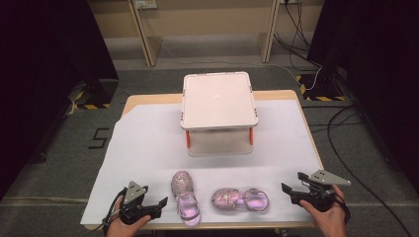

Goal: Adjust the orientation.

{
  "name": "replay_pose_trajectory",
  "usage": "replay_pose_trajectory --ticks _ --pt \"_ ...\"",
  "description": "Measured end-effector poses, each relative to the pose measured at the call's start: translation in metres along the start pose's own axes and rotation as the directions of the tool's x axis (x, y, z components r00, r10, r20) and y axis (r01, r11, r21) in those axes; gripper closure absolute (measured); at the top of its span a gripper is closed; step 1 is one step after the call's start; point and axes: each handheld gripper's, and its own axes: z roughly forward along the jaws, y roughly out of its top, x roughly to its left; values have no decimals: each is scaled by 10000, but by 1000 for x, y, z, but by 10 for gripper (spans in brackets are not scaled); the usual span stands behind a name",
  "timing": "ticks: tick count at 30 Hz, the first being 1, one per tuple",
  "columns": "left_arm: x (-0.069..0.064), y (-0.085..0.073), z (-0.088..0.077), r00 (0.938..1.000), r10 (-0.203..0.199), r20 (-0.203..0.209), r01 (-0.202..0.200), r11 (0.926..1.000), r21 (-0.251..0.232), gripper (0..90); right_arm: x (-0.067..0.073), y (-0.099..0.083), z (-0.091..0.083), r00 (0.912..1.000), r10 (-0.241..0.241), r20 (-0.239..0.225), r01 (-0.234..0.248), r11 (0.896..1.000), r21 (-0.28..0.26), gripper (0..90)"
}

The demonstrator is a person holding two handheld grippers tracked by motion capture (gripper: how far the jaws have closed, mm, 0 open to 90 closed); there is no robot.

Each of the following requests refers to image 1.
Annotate pink glitter sandal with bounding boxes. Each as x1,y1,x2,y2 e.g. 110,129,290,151
210,187,271,213
170,170,203,228

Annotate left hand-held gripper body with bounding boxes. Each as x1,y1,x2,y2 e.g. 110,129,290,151
119,181,152,226

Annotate black curtain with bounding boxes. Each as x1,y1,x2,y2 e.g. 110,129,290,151
0,0,120,200
306,0,419,187

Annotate black cable bundle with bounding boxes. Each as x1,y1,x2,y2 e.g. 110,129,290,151
272,0,323,73

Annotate white table sheet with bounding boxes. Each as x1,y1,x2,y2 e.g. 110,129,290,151
80,99,322,226

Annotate person's right hand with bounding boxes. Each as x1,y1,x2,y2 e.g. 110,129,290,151
299,185,347,237

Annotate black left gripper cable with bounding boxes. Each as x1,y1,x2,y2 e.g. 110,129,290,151
101,187,128,233

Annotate stand base with hazard tape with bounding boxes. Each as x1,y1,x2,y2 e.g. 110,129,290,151
66,78,121,112
295,72,348,103

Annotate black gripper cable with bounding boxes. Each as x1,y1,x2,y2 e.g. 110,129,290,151
101,187,128,233
334,193,352,225

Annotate light wooden desk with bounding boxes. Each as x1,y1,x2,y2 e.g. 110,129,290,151
88,0,325,68

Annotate person's left hand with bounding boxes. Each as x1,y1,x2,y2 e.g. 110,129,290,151
106,197,152,237

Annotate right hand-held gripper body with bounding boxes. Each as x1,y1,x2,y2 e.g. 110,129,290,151
293,169,352,213

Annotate long black floor cable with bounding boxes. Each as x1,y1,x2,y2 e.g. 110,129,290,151
326,104,413,237

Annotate white wall socket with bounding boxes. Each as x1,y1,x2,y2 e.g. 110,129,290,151
133,0,159,10

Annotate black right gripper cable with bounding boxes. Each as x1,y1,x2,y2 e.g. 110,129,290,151
334,193,352,225

